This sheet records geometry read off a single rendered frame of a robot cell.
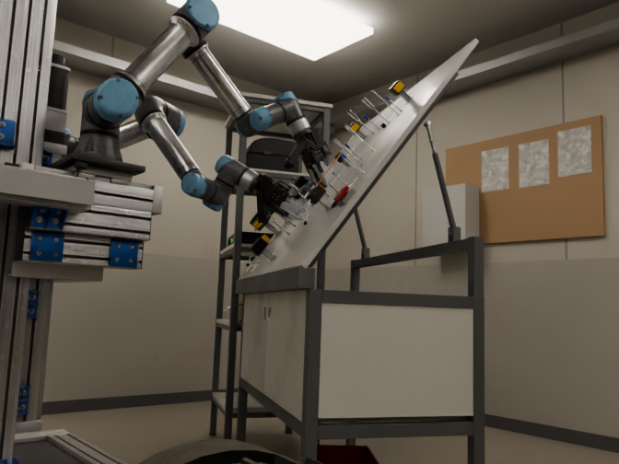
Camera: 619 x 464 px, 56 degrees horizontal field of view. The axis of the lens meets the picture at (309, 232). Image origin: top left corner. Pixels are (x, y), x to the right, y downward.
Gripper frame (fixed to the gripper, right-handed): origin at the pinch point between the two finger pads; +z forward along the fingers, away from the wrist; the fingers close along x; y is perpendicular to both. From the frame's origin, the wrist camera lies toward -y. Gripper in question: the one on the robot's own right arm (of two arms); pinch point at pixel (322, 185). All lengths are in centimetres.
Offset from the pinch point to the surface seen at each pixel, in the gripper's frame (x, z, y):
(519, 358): 131, 143, 136
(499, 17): 93, -61, 216
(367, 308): -20.7, 42.4, -15.8
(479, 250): -25, 44, 28
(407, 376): -20, 67, -13
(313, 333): -19, 41, -35
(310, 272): -20.7, 24.5, -27.2
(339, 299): -20.6, 35.8, -22.7
